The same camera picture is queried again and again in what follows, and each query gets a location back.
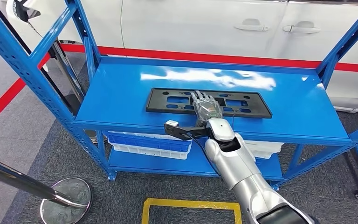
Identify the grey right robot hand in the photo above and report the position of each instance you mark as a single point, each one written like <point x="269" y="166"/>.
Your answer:
<point x="206" y="108"/>

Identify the black plastic plate bracket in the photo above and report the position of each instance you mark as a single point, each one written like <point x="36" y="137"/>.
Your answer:
<point x="155" y="105"/>

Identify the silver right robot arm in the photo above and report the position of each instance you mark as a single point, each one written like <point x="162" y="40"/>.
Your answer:
<point x="244" y="170"/>

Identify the blue metal shelf rack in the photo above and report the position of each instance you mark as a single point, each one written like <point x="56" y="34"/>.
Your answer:
<point x="120" y="92"/>

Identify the red barrier belt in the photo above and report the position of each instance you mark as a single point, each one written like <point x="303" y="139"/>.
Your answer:
<point x="3" y="104"/>
<point x="213" y="58"/>

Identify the blue plastic crate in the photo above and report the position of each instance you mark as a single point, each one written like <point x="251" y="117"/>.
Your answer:
<point x="148" y="143"/>

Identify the white plastic crate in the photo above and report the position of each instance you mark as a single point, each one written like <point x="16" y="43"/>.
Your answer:
<point x="265" y="150"/>
<point x="154" y="154"/>

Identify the white car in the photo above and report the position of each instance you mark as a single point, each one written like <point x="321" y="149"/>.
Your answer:
<point x="197" y="24"/>

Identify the yellow floor tape square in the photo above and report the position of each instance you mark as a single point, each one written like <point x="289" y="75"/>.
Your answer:
<point x="191" y="204"/>

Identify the black barrier belt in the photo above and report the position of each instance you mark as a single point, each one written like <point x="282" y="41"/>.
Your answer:
<point x="9" y="28"/>

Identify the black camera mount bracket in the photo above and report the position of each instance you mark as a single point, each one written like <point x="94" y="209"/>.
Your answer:
<point x="182" y="132"/>

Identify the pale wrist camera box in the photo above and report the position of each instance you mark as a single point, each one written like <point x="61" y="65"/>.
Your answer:
<point x="172" y="123"/>

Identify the black stanchion post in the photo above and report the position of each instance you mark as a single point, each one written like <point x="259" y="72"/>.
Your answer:
<point x="70" y="75"/>

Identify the chrome stanchion post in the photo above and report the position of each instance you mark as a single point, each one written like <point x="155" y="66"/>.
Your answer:
<point x="18" y="180"/>

